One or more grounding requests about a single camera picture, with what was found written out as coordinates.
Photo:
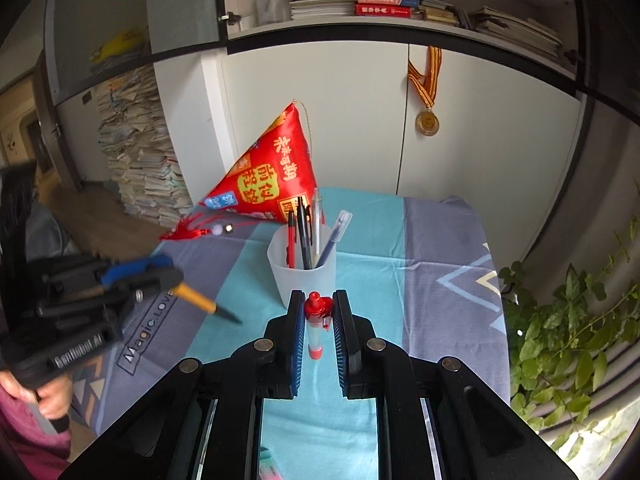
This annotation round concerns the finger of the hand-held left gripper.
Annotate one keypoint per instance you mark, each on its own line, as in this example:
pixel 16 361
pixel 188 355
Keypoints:
pixel 135 267
pixel 157 285

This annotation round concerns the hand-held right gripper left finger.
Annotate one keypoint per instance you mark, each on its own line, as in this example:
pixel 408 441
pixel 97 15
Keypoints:
pixel 298 340

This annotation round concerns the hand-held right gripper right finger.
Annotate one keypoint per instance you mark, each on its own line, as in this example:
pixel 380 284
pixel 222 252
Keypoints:
pixel 340 340

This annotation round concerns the red clear pen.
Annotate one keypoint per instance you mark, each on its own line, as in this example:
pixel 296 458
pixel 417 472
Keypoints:
pixel 315 330

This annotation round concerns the orange pen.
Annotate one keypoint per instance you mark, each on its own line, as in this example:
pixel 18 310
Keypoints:
pixel 197 297

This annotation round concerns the frosted plastic cup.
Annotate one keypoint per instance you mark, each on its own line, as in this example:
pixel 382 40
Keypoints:
pixel 280 270

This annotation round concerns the red black marker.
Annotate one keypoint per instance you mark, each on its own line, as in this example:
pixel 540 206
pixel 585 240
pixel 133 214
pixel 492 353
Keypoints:
pixel 290 235

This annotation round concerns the white pen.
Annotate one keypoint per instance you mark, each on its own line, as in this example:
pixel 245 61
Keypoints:
pixel 317 220

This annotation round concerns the person's left hand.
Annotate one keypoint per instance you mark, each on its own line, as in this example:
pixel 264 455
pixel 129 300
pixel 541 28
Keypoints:
pixel 52 395

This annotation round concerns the red tassel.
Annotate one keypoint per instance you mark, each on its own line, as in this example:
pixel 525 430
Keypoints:
pixel 187 227

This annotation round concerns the tall pile of books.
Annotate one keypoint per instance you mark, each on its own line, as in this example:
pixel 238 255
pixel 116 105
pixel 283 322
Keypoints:
pixel 140 160

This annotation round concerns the blue grey tablecloth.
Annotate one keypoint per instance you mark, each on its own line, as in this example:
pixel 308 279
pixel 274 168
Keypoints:
pixel 425 270

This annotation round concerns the person's dark hair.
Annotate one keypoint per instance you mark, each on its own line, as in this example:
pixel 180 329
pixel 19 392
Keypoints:
pixel 15 210

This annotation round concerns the pink clothing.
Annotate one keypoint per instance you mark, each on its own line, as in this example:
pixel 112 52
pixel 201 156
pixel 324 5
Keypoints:
pixel 25 440

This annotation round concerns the pink green eraser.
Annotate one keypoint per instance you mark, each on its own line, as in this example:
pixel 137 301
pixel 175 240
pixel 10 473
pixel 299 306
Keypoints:
pixel 267 465

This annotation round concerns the red triangular pouch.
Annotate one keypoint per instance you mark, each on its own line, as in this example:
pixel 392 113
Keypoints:
pixel 270 170

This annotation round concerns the green potted plant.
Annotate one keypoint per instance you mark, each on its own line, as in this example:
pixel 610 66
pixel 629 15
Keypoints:
pixel 560 330

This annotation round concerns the yellow bag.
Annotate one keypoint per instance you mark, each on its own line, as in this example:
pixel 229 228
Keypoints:
pixel 120 45

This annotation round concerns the white bookshelf cabinet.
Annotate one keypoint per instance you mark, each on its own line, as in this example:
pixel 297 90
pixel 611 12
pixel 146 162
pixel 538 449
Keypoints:
pixel 350 110

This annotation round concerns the gold medal with ribbon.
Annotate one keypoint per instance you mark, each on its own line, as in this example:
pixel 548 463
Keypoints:
pixel 429 122

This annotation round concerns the frosted glass cabinet door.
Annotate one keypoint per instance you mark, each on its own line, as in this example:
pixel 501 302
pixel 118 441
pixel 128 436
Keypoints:
pixel 125 5

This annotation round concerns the clear pen holder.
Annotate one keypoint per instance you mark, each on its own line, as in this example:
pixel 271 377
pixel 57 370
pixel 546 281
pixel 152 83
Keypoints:
pixel 267 2

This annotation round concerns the red hardcover books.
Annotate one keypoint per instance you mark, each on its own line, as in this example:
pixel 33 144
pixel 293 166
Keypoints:
pixel 387 6

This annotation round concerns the small stack of books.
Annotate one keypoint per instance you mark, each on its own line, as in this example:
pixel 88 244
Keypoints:
pixel 440 12

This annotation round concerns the stack of worn books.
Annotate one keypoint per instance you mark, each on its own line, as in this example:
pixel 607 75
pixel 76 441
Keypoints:
pixel 520 30

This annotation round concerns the dark glass cabinet door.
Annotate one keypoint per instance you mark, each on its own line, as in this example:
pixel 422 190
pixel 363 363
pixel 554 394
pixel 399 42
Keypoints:
pixel 610 35

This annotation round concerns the wall socket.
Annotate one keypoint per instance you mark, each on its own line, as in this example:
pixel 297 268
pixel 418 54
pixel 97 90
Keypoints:
pixel 87 98

